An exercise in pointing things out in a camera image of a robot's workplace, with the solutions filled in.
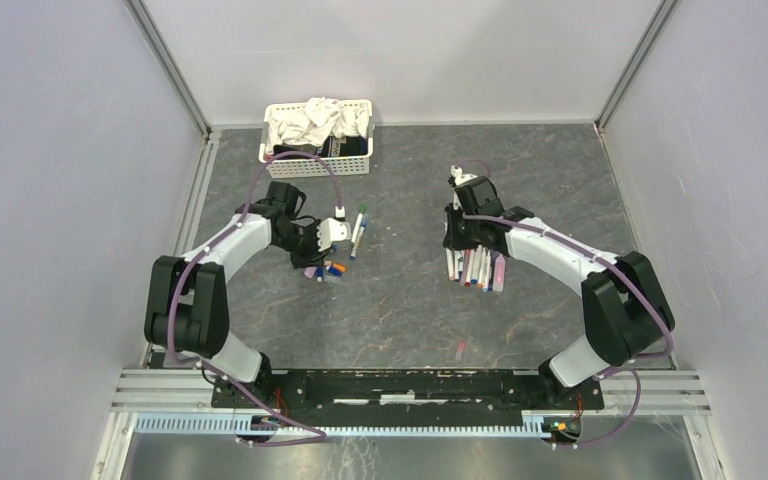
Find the pink highlighter pen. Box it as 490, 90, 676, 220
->
491, 255, 506, 292

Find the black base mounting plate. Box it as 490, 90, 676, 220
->
210, 368, 605, 429

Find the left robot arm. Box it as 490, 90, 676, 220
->
143, 181, 350, 408

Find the orange capped marker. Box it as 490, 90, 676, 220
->
472, 247, 486, 289

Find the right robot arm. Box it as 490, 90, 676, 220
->
443, 166, 675, 408

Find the green capped marker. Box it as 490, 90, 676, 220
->
351, 204, 367, 245

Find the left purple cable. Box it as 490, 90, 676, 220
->
165, 149, 348, 448

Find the pink translucent cap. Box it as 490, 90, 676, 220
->
455, 341, 466, 361

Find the white plastic basket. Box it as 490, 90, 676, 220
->
258, 97, 374, 179

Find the black box in basket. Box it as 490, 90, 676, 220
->
271, 136, 369, 159

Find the blue capped marker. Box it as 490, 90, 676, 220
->
480, 250, 492, 292

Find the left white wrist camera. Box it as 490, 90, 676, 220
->
317, 218, 352, 251

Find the white crumpled cloth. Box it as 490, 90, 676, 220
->
263, 97, 373, 152

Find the peach capped marker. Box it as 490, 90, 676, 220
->
445, 248, 457, 281

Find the pink thin marker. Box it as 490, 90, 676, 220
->
459, 250, 471, 286

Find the aluminium frame rail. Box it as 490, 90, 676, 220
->
112, 369, 711, 440

